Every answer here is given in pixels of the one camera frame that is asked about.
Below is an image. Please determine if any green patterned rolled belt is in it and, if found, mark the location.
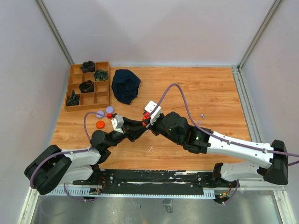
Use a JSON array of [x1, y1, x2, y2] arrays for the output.
[[93, 69, 108, 81]]

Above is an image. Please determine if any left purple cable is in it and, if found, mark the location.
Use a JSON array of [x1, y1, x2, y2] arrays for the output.
[[29, 111, 113, 190]]

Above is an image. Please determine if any wooden compartment tray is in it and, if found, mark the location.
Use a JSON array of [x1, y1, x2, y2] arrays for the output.
[[64, 62, 111, 112]]

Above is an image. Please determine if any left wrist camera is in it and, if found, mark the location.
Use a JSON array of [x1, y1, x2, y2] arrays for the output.
[[111, 115, 124, 133]]

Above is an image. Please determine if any dark folded belt bottom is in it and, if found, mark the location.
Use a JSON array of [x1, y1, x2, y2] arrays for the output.
[[66, 90, 80, 106]]

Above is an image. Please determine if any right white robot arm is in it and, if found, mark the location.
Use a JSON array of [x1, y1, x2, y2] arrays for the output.
[[142, 112, 288, 187]]

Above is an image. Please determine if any purple charging case left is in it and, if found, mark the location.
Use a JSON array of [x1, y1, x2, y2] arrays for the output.
[[95, 110, 105, 119]]

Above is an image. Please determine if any purple charging case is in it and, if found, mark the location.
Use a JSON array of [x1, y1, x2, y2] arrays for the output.
[[95, 110, 105, 119], [105, 106, 114, 114]]

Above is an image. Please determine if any black rolled belt middle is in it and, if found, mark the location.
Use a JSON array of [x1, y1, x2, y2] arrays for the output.
[[79, 80, 94, 93]]

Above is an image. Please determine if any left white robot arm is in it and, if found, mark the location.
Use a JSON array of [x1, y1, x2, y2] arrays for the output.
[[24, 115, 147, 195]]

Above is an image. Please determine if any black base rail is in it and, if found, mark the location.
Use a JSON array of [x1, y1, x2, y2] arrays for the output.
[[72, 169, 236, 196]]

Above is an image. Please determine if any dark blue cloth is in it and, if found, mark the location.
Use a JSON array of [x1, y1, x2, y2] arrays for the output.
[[111, 69, 141, 105]]

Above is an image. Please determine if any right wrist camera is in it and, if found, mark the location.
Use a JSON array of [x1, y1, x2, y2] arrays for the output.
[[144, 100, 162, 125]]

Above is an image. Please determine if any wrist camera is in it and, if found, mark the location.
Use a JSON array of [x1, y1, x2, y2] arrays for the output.
[[144, 100, 162, 125], [111, 115, 124, 133]]

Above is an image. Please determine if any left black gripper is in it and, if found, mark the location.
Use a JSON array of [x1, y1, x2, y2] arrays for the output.
[[105, 117, 148, 148]]

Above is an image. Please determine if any black rolled belt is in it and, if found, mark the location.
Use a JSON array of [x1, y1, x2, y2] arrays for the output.
[[79, 80, 94, 93], [80, 61, 95, 73]]

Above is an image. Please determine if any orange earbud charging case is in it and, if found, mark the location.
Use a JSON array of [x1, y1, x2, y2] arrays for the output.
[[142, 113, 150, 127]]

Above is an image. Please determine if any black rolled belt top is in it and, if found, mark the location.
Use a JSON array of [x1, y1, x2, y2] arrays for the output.
[[80, 61, 95, 73]]

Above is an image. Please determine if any purple charging case right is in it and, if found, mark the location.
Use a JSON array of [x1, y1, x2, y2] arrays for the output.
[[105, 106, 114, 114]]

